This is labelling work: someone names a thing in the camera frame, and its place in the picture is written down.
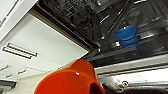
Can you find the white drawer stack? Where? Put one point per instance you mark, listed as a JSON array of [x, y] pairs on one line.
[[13, 71]]

